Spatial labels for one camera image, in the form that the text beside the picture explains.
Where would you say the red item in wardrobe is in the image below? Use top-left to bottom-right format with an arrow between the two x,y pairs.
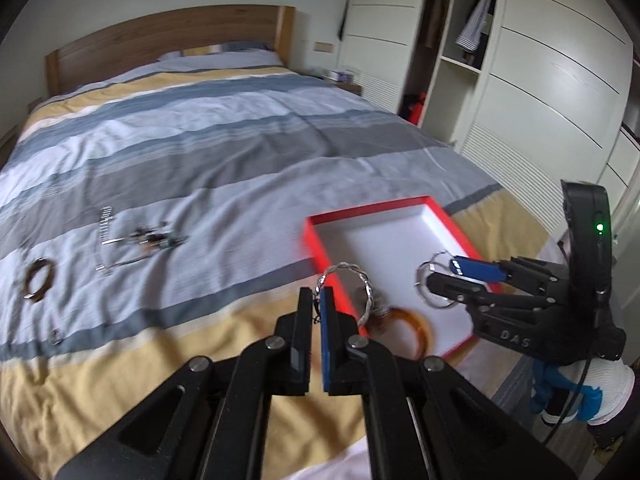
405,92 -> 428,123

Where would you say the silver necklace chain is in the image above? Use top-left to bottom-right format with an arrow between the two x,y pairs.
95,205 -> 151,277

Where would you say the large thin silver bangle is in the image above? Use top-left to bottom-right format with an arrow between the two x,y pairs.
414,252 -> 463,309

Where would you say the amber resin bangle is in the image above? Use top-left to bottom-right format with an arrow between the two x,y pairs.
382,308 -> 435,360

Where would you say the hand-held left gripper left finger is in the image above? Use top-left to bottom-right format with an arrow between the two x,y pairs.
55,287 -> 313,480

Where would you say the brown hanging garment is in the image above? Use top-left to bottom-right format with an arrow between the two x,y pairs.
425,0 -> 456,51

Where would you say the striped duvet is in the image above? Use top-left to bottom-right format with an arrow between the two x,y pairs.
0,52 -> 566,480

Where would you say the person's right hand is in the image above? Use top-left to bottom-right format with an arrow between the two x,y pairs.
530,359 -> 636,427

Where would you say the dark beaded bracelet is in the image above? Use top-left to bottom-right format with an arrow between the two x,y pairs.
125,222 -> 190,252

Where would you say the wooden headboard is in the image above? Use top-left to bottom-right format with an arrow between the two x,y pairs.
45,5 -> 297,98

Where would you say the twisted silver bracelet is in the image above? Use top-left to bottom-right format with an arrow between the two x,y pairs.
314,261 -> 377,328

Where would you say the grey pillow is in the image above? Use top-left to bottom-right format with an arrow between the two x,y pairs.
157,41 -> 283,73

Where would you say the wooden nightstand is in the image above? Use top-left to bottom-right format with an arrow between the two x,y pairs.
295,67 -> 363,96

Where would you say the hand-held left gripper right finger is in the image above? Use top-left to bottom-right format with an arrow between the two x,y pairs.
320,286 -> 576,480

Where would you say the white wardrobe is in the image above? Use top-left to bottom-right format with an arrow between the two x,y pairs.
337,0 -> 640,261

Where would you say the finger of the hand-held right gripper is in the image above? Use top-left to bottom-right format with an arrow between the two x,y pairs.
450,255 -> 572,294
425,271 -> 557,310

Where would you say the red cardboard box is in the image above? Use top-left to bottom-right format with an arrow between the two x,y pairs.
302,195 -> 503,366

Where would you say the striped hanging shirt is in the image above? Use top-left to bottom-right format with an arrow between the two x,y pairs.
456,0 -> 500,53

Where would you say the dark brown bangle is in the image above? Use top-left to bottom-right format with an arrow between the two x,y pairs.
22,257 -> 56,303

